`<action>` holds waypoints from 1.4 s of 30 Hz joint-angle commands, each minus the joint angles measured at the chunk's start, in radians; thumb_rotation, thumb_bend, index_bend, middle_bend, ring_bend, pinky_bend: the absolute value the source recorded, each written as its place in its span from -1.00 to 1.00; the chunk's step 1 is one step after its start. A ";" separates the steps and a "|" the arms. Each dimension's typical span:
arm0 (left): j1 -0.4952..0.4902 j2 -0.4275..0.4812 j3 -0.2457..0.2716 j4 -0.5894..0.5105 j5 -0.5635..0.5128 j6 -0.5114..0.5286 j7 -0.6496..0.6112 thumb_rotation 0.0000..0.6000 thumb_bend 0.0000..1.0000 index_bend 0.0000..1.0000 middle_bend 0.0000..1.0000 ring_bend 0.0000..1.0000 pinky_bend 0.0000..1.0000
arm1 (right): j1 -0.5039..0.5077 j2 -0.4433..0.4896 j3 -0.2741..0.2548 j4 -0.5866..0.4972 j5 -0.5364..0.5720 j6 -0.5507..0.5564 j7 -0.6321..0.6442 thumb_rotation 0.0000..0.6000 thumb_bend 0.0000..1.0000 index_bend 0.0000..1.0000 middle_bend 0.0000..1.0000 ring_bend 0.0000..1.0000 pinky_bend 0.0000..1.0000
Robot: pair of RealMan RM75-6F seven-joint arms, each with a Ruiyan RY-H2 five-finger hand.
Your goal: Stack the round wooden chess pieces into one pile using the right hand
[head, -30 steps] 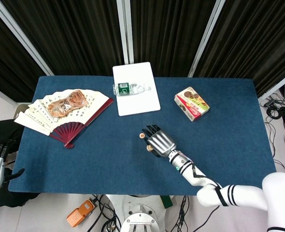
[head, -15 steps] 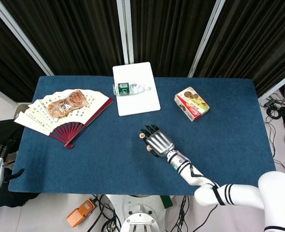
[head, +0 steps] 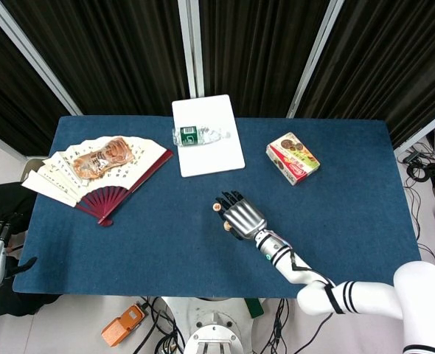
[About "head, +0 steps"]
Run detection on black curtain panel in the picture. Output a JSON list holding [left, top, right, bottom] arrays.
[[296, 0, 435, 148], [0, 0, 191, 117], [198, 0, 331, 119], [0, 7, 71, 156]]

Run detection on cookie cardboard box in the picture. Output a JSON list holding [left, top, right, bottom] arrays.
[[265, 131, 321, 187]]

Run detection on black floor cable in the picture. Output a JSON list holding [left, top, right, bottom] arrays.
[[260, 297, 331, 354], [403, 184, 435, 276], [138, 296, 187, 354]]

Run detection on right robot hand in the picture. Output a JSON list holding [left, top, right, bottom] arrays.
[[214, 190, 268, 241]]

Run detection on black coiled cable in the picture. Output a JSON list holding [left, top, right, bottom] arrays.
[[406, 162, 432, 182]]

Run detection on dark green block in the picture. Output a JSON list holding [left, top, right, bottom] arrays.
[[244, 297, 265, 319]]

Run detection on clear bottle green label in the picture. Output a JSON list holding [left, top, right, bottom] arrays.
[[172, 125, 233, 148]]

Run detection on white robot torso base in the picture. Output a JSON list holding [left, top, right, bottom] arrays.
[[161, 296, 266, 354]]

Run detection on white closed laptop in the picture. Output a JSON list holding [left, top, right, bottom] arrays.
[[171, 94, 246, 178]]

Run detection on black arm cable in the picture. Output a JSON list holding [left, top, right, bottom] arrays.
[[289, 252, 338, 293]]

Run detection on paper folding fan red ribs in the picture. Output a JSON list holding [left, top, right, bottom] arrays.
[[21, 135, 175, 227]]

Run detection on white frame post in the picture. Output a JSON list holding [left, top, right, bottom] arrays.
[[177, 0, 206, 100], [0, 0, 83, 116], [286, 0, 348, 119], [393, 105, 435, 156]]

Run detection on orange snack packet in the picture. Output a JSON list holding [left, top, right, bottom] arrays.
[[72, 136, 136, 181]]

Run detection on blue table cloth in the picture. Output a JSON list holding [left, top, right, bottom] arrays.
[[12, 115, 425, 299]]

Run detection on orange foot pedal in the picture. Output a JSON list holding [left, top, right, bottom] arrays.
[[101, 304, 147, 347]]

